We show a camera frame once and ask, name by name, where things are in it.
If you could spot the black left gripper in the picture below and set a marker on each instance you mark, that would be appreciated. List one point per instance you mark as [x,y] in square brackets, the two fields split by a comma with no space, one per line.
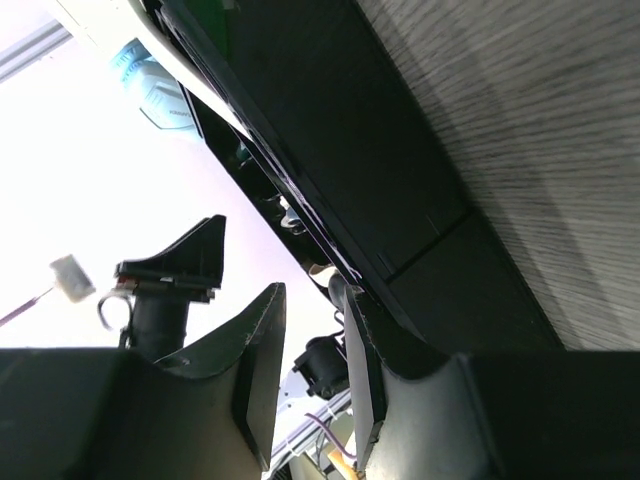
[191,268]

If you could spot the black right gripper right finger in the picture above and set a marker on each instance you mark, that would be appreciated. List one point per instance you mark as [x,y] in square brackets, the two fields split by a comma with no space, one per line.
[420,414]

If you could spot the large white ceramic spoon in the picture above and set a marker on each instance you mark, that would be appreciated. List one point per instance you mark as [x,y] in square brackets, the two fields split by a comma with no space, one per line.
[106,26]

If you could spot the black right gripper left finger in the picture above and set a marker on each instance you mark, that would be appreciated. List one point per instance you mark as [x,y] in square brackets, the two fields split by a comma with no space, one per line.
[206,411]

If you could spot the light blue headphones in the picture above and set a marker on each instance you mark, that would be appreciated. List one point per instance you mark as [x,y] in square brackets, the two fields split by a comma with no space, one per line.
[154,92]

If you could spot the black cutlery tray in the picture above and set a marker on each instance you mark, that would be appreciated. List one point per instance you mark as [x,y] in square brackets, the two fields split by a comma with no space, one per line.
[343,138]

